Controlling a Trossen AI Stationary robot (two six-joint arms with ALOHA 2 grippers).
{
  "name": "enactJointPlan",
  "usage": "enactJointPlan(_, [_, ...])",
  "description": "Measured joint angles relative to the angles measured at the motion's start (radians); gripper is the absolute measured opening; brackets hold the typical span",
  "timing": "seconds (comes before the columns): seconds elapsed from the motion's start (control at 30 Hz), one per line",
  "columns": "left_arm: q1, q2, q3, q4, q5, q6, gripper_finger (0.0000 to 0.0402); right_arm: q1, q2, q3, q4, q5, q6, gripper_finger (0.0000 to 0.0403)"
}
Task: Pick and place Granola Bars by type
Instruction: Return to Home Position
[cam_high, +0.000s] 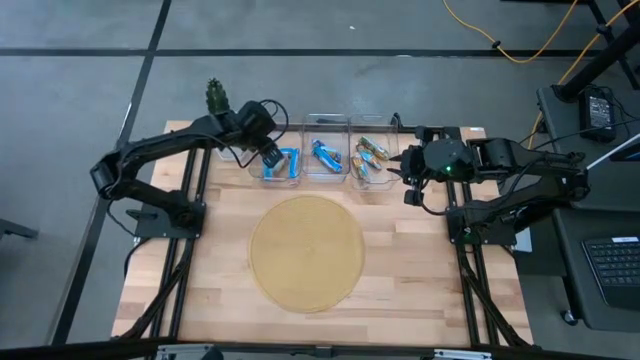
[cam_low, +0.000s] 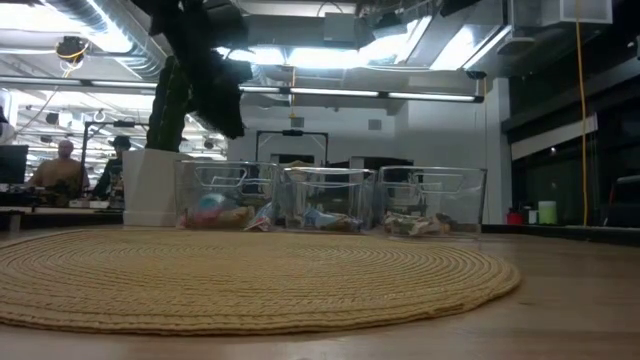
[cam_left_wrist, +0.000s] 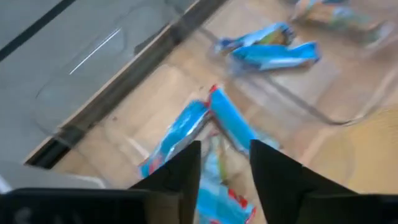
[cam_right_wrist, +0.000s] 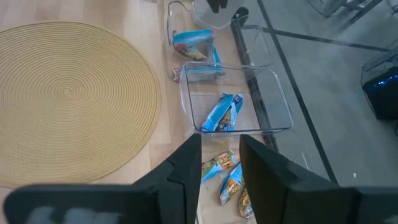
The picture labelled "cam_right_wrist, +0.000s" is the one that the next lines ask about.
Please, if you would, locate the white faceted plant pot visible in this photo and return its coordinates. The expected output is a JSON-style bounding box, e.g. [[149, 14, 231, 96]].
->
[[191, 0, 247, 30]]

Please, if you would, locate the wide black computer tower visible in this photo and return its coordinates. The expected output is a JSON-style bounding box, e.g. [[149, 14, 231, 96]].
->
[[360, 49, 398, 121]]

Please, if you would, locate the orange and blue granola bar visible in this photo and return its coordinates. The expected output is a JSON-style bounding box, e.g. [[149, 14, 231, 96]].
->
[[238, 187, 255, 219], [201, 149, 241, 184], [219, 162, 246, 206]]

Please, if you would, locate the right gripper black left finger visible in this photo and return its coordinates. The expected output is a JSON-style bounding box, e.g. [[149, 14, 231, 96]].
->
[[3, 133, 203, 224]]

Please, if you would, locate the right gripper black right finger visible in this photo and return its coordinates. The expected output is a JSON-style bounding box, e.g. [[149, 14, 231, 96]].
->
[[238, 134, 398, 224]]

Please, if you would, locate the black table frame rail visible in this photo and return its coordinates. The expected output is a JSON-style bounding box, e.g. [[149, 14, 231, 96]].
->
[[231, 6, 280, 154]]

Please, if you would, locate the round woven yellow placemat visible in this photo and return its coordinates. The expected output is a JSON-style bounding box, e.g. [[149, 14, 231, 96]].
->
[[0, 21, 162, 189]]

